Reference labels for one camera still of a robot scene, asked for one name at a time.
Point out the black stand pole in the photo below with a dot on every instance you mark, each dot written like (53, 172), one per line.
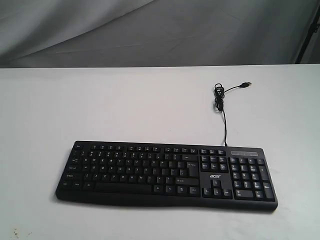
(309, 50)

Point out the black acer keyboard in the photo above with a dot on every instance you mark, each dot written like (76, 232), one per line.
(167, 175)

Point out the grey backdrop cloth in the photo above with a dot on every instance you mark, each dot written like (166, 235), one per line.
(152, 33)

